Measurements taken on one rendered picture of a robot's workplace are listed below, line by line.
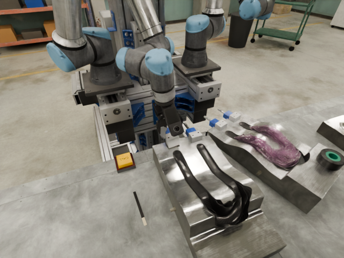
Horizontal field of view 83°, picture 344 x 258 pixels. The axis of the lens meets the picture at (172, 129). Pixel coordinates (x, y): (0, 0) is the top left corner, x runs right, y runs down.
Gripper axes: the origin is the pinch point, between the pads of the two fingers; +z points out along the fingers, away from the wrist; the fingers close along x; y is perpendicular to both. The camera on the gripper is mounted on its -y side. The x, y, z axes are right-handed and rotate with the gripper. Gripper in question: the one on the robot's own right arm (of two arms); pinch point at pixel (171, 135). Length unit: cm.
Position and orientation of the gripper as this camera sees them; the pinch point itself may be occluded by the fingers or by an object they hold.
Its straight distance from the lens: 79.6
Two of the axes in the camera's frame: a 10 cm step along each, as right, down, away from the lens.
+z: 0.8, 6.2, 7.8
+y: -3.7, -7.1, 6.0
